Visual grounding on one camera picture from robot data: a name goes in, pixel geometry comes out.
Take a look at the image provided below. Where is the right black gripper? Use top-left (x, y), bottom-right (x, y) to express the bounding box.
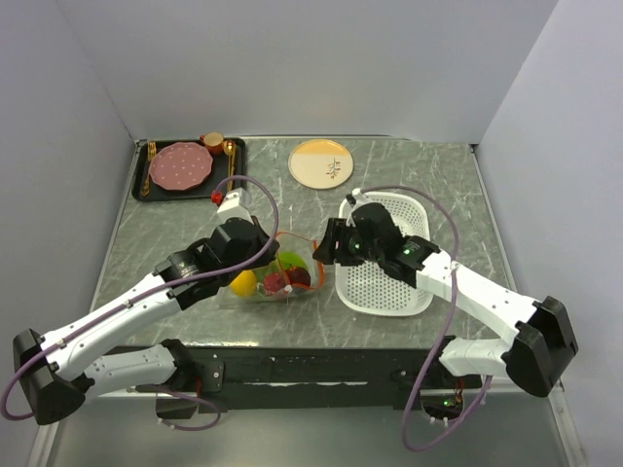
top-left (311, 218), bottom-right (383, 267)

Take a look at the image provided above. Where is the clear orange zip bag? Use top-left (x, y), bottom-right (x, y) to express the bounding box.
top-left (217, 232), bottom-right (325, 304)

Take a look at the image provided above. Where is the yellow toy lemon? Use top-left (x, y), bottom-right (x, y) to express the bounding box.
top-left (230, 270), bottom-right (257, 298)

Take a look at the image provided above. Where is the dark maroon toy fruit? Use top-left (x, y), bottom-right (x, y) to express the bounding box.
top-left (285, 267), bottom-right (312, 287)

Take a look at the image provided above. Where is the green toy leaf slice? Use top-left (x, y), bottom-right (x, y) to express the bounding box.
top-left (276, 251), bottom-right (309, 270)

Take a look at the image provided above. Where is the white perforated plastic basket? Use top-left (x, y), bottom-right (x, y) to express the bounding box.
top-left (335, 191), bottom-right (433, 317)

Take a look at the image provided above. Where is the red toy fruit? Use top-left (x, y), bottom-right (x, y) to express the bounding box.
top-left (263, 272), bottom-right (286, 296)

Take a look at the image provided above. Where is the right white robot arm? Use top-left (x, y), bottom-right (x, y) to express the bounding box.
top-left (313, 202), bottom-right (578, 397)

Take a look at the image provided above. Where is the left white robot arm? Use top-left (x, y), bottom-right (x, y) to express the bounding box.
top-left (12, 218), bottom-right (278, 425)

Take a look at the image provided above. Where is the cream orange round plate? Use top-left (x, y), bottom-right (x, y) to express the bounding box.
top-left (288, 139), bottom-right (354, 190)

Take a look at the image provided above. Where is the pink dotted plate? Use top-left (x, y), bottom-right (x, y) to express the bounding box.
top-left (149, 142), bottom-right (213, 192)

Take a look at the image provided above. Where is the gold spoon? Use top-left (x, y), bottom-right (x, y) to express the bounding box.
top-left (222, 140), bottom-right (236, 157)

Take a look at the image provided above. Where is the black serving tray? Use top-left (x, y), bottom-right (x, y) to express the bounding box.
top-left (130, 138), bottom-right (247, 202)

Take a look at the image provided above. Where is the orange cup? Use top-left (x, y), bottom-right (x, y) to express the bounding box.
top-left (200, 131), bottom-right (225, 156)

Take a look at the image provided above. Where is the gold fork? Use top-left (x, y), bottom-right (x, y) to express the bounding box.
top-left (140, 141), bottom-right (157, 197)

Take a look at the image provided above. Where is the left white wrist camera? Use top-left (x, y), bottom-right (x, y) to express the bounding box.
top-left (210, 188), bottom-right (252, 224)

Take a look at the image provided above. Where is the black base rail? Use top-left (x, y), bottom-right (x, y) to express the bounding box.
top-left (134, 340), bottom-right (488, 419)

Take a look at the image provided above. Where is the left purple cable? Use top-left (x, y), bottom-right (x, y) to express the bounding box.
top-left (0, 174), bottom-right (281, 420)

